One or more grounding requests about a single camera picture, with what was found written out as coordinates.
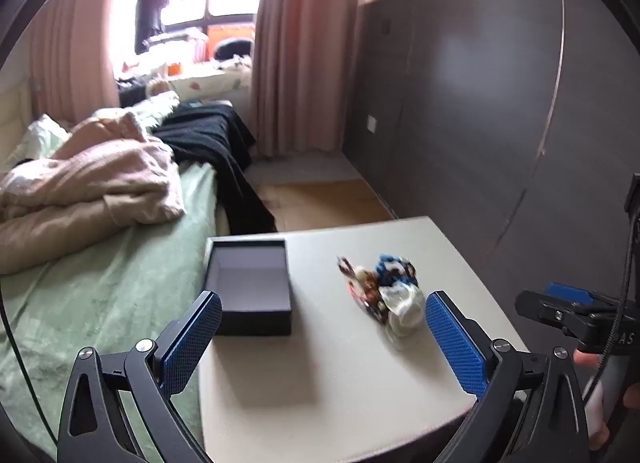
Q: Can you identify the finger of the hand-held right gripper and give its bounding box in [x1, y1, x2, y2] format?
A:
[544, 282, 626, 311]
[516, 289, 596, 340]

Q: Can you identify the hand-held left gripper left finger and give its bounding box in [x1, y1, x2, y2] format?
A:
[56, 289, 223, 463]

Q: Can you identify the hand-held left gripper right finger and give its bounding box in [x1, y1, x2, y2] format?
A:
[425, 290, 591, 463]

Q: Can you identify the black jewelry box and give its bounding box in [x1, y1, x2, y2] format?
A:
[204, 237, 294, 337]

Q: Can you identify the clear plastic bag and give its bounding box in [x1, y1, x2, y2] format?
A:
[376, 283, 427, 340]

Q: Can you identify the pile of beaded jewelry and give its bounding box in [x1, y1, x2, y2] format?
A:
[337, 253, 419, 325]

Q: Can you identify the person's right hand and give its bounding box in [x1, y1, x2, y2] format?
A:
[573, 348, 640, 454]

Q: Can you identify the green bed sheet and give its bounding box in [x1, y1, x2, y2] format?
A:
[0, 158, 236, 461]

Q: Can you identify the beige fleece blanket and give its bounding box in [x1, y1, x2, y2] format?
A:
[0, 110, 187, 275]

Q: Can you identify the black knitted blanket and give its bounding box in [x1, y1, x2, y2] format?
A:
[149, 102, 279, 235]

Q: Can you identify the dark wood panel wardrobe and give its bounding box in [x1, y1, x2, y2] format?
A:
[341, 0, 640, 296]

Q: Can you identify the floral print cushion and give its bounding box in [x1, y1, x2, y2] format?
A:
[169, 64, 252, 104]

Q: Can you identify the pile of assorted clothes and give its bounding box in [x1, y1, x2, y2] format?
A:
[115, 27, 211, 94]

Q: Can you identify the beige bed headboard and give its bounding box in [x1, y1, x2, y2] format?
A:
[0, 82, 33, 166]

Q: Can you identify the black bag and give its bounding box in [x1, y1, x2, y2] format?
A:
[214, 39, 252, 62]

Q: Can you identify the pink curtain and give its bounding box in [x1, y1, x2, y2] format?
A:
[27, 0, 122, 124]
[246, 0, 377, 160]

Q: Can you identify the orange box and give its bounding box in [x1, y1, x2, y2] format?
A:
[206, 24, 252, 62]

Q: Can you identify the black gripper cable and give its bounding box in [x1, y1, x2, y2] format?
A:
[582, 213, 640, 401]

